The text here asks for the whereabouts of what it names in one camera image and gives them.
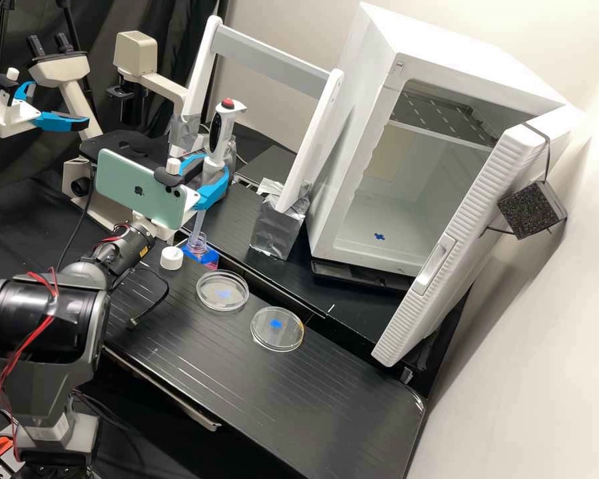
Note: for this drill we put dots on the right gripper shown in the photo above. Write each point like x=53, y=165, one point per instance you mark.
x=142, y=219

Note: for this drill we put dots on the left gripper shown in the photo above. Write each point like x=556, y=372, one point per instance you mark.
x=12, y=116

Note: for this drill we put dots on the pipette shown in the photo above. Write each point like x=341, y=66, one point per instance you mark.
x=222, y=129

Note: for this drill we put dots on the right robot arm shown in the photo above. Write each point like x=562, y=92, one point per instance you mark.
x=40, y=319

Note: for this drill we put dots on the black platform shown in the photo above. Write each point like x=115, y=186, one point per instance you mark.
x=239, y=214
x=259, y=389
x=267, y=162

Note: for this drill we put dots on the small bottle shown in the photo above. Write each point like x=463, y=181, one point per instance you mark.
x=199, y=245

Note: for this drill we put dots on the blue bottle holder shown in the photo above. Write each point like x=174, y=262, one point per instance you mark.
x=207, y=260

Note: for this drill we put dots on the white cap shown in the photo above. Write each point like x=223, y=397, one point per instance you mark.
x=171, y=258

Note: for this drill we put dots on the cream microscope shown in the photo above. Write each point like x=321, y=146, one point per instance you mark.
x=137, y=55

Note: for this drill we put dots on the petri dish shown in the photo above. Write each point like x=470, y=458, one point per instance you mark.
x=223, y=291

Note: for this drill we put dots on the petri dish lid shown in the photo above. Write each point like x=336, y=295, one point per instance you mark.
x=277, y=329

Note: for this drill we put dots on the white incubator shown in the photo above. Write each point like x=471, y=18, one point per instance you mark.
x=369, y=100

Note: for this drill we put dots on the incubator door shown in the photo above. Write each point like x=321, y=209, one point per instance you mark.
x=454, y=249

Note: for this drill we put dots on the right wrist camera phone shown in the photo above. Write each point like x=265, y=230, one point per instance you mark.
x=130, y=182

